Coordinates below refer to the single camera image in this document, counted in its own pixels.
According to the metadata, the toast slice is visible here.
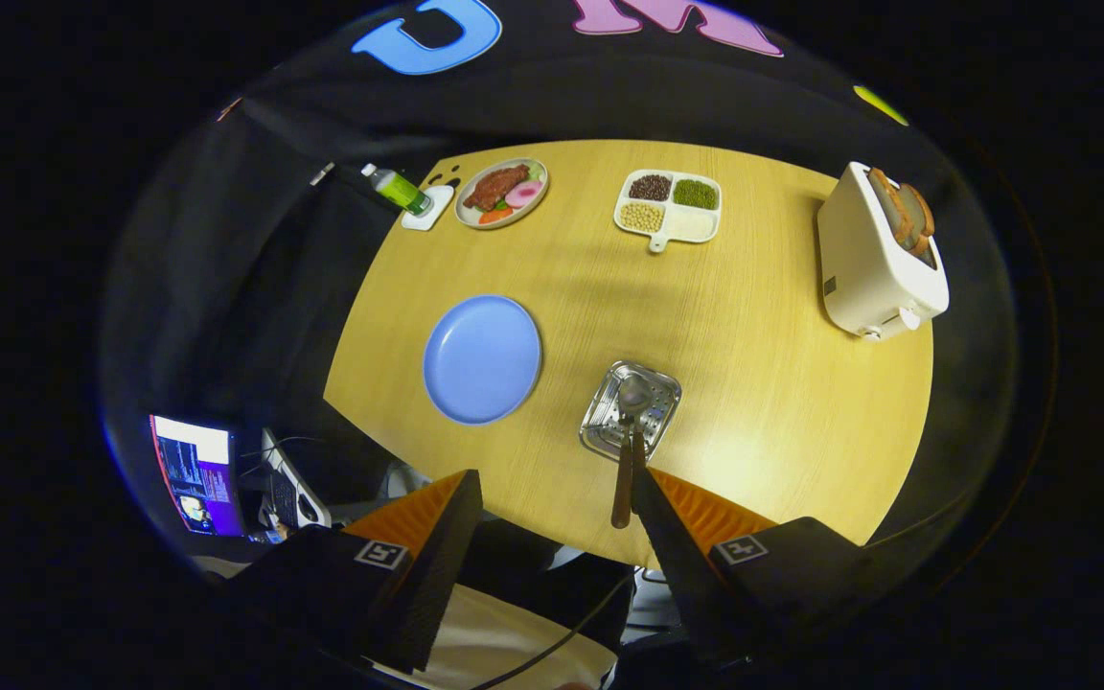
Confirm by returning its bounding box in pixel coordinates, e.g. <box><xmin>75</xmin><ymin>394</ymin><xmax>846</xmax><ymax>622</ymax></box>
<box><xmin>899</xmin><ymin>184</ymin><xmax>936</xmax><ymax>258</ymax></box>
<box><xmin>868</xmin><ymin>169</ymin><xmax>917</xmax><ymax>250</ymax></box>

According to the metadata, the blue plate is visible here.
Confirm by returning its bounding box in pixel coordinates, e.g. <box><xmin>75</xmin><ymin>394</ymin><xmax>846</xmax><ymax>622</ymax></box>
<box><xmin>423</xmin><ymin>294</ymin><xmax>543</xmax><ymax>426</ymax></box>

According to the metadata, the black cable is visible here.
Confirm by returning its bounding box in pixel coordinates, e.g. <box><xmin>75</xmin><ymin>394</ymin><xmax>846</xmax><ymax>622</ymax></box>
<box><xmin>475</xmin><ymin>570</ymin><xmax>634</xmax><ymax>690</ymax></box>

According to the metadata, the metal spoon brown handle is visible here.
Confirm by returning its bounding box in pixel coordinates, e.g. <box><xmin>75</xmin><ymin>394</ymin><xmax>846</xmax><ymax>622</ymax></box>
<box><xmin>611</xmin><ymin>376</ymin><xmax>652</xmax><ymax>530</ymax></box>

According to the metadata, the white divided bean dish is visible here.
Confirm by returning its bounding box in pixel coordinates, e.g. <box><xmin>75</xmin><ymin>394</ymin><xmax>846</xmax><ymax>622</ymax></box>
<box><xmin>613</xmin><ymin>170</ymin><xmax>723</xmax><ymax>253</ymax></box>

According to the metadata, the green label water bottle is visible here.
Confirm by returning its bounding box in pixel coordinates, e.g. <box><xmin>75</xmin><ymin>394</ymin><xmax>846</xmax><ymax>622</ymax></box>
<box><xmin>361</xmin><ymin>163</ymin><xmax>433</xmax><ymax>217</ymax></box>

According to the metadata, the white toaster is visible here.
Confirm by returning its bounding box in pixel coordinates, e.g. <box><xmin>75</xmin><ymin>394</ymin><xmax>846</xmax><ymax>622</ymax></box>
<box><xmin>816</xmin><ymin>161</ymin><xmax>951</xmax><ymax>342</ymax></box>

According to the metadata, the white square coaster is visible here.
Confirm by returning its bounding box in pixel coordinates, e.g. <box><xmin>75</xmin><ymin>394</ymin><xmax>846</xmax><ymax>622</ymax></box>
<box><xmin>402</xmin><ymin>184</ymin><xmax>455</xmax><ymax>232</ymax></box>

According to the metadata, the brown meat piece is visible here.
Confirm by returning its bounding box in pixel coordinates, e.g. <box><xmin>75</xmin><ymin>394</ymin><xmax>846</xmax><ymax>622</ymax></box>
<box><xmin>463</xmin><ymin>164</ymin><xmax>531</xmax><ymax>212</ymax></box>

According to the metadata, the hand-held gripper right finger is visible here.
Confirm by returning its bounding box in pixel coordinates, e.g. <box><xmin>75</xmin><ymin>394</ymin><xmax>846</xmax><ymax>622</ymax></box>
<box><xmin>632</xmin><ymin>468</ymin><xmax>898</xmax><ymax>667</ymax></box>

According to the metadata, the beige oval food plate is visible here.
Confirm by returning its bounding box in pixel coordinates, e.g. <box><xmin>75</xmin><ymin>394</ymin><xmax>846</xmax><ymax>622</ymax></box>
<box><xmin>454</xmin><ymin>158</ymin><xmax>550</xmax><ymax>230</ymax></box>

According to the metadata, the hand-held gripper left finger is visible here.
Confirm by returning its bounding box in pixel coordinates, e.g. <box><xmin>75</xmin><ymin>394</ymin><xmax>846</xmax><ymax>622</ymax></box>
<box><xmin>229</xmin><ymin>470</ymin><xmax>483</xmax><ymax>674</ymax></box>

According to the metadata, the lit computer monitor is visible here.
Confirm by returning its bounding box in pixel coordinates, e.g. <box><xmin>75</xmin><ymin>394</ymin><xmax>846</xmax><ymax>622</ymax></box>
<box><xmin>149</xmin><ymin>414</ymin><xmax>246</xmax><ymax>538</ymax></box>

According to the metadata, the metal wire drainer basket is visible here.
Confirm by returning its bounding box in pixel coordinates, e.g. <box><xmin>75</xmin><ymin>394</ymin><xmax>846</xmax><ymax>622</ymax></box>
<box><xmin>579</xmin><ymin>360</ymin><xmax>683</xmax><ymax>461</ymax></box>

